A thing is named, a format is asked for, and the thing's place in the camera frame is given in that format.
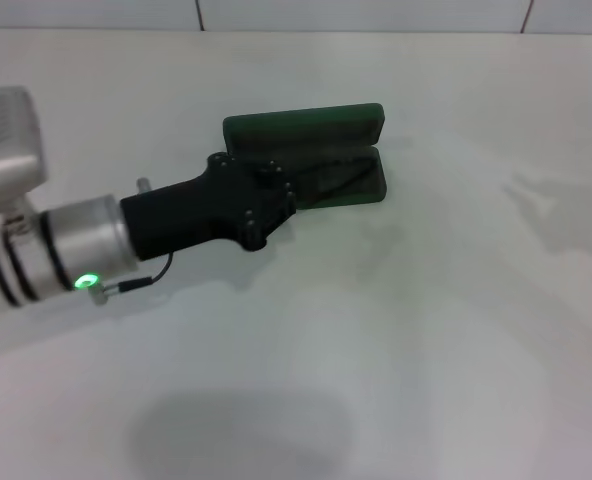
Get green glasses case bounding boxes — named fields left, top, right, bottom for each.
left=222, top=102, right=388, bottom=214

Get black glasses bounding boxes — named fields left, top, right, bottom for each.
left=295, top=154, right=380, bottom=201

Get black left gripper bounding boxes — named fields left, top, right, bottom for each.
left=119, top=151, right=298, bottom=262

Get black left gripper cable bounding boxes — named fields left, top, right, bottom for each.
left=117, top=251, right=176, bottom=292

